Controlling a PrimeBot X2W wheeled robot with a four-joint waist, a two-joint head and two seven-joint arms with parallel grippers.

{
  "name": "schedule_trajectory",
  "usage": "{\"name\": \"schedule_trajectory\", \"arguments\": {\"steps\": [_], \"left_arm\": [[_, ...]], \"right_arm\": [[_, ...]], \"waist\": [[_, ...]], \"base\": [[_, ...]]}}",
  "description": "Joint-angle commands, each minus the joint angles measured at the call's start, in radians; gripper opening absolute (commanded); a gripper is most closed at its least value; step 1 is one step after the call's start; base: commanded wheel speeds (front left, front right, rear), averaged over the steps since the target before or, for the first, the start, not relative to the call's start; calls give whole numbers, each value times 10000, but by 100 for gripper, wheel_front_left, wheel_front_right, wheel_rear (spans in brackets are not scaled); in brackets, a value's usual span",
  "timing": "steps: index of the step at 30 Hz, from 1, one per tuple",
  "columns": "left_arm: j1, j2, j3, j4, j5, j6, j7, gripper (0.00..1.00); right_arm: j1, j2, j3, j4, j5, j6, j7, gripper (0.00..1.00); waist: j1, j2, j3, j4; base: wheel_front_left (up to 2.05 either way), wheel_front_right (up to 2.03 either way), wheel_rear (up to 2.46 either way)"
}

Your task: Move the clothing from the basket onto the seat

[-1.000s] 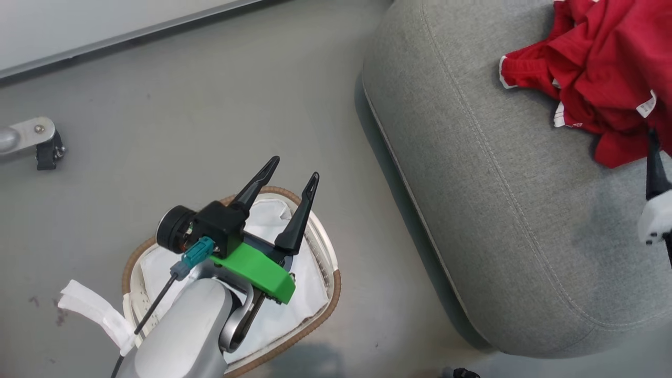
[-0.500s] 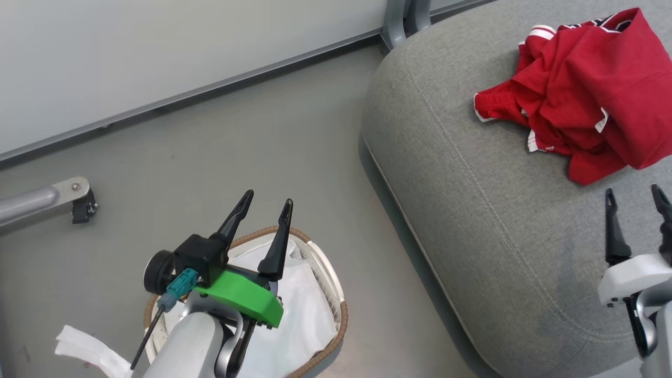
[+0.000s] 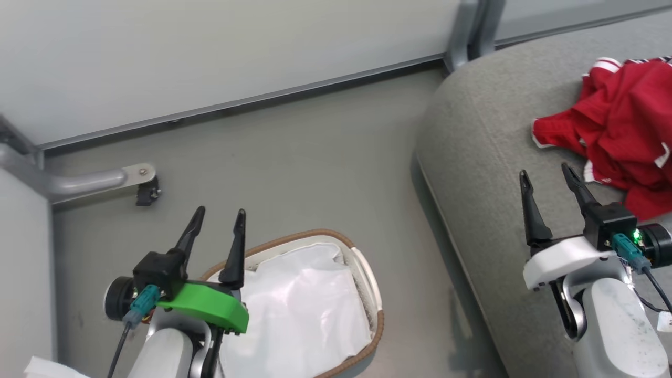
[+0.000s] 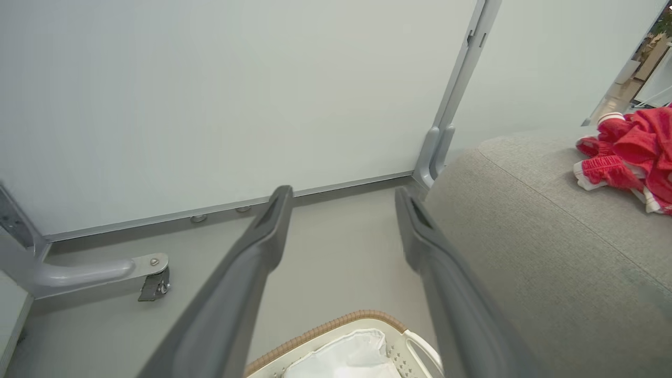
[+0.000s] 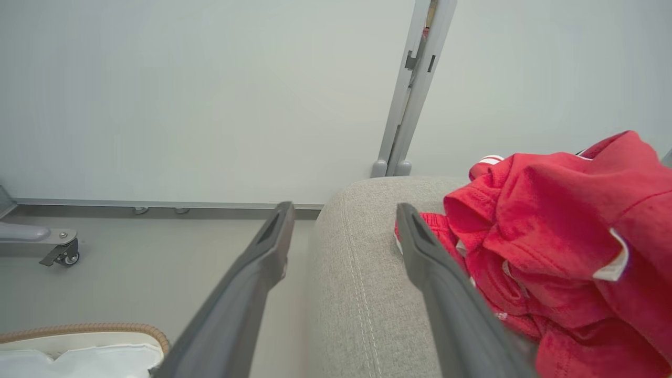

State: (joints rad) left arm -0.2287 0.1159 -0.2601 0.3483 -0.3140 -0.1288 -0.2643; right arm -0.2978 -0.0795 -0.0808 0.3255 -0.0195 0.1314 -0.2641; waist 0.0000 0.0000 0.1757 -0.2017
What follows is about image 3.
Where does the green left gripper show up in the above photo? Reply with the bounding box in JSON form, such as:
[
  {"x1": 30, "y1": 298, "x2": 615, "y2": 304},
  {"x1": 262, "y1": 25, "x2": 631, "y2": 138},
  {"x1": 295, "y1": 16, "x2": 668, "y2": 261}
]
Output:
[{"x1": 156, "y1": 206, "x2": 250, "y2": 335}]

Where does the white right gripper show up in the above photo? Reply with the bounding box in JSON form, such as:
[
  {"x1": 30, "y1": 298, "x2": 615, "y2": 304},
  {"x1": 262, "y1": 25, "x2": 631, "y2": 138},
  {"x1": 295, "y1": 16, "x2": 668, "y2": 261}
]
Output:
[{"x1": 519, "y1": 162, "x2": 631, "y2": 291}]

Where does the red jersey with white trim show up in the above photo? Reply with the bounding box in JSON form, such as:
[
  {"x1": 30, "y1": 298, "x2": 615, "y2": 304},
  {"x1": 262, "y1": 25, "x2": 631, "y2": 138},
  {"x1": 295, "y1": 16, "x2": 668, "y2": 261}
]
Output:
[{"x1": 531, "y1": 55, "x2": 672, "y2": 221}]

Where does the grey fabric sofa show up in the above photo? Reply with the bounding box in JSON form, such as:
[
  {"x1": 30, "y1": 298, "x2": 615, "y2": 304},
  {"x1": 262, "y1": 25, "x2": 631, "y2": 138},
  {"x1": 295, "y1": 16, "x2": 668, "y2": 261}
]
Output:
[{"x1": 415, "y1": 10, "x2": 672, "y2": 378}]

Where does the black caster wheel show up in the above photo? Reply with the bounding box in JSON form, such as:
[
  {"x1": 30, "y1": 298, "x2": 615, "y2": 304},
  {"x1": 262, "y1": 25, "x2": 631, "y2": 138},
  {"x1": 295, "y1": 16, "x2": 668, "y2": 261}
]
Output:
[{"x1": 135, "y1": 177, "x2": 161, "y2": 207}]

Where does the brown woven laundry basket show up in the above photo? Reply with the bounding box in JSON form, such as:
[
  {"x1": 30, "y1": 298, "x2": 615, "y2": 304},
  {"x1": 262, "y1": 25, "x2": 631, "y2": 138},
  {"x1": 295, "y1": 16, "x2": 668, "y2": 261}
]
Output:
[{"x1": 199, "y1": 228, "x2": 385, "y2": 378}]

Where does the white fabric basket liner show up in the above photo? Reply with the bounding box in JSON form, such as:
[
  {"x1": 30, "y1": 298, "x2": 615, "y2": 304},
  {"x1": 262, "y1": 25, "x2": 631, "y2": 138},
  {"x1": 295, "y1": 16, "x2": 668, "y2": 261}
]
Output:
[{"x1": 207, "y1": 236, "x2": 381, "y2": 378}]

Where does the grey metal partition foot bar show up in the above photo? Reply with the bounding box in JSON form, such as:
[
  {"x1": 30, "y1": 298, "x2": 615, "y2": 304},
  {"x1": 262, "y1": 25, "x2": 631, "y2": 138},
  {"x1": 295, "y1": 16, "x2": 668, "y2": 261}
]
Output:
[{"x1": 0, "y1": 142, "x2": 157, "y2": 204}]

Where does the teal plug right arm cable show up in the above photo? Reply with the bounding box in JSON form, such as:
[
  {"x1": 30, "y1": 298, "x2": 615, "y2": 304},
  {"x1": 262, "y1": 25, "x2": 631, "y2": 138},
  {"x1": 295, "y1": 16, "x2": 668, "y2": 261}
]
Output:
[{"x1": 612, "y1": 234, "x2": 672, "y2": 316}]

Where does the teal plug arm cable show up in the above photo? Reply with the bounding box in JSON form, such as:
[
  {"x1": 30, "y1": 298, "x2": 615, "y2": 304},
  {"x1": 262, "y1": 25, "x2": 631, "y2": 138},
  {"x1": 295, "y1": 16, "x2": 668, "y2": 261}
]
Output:
[
  {"x1": 108, "y1": 285, "x2": 161, "y2": 378},
  {"x1": 612, "y1": 234, "x2": 672, "y2": 316}
]

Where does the teal plug left arm cable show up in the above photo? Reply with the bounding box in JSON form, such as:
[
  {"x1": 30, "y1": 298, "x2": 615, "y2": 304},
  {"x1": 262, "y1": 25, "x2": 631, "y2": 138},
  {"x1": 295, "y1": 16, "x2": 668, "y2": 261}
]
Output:
[{"x1": 108, "y1": 285, "x2": 161, "y2": 378}]

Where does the grey metal partition base rail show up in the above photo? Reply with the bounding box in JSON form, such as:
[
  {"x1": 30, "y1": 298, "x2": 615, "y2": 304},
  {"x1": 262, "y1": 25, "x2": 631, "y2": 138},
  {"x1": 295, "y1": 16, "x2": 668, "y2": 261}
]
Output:
[
  {"x1": 493, "y1": 3, "x2": 672, "y2": 45},
  {"x1": 37, "y1": 51, "x2": 452, "y2": 155}
]

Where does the grey double partition post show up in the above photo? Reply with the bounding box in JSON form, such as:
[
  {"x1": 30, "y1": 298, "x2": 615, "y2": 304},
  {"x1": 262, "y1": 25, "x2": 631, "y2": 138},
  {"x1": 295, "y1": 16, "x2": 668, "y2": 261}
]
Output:
[{"x1": 444, "y1": 0, "x2": 507, "y2": 73}]

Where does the grey metal partition post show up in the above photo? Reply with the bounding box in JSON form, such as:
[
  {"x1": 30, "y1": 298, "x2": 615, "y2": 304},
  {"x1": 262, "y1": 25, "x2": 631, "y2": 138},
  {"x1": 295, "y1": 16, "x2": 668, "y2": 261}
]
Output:
[{"x1": 0, "y1": 113, "x2": 45, "y2": 169}]

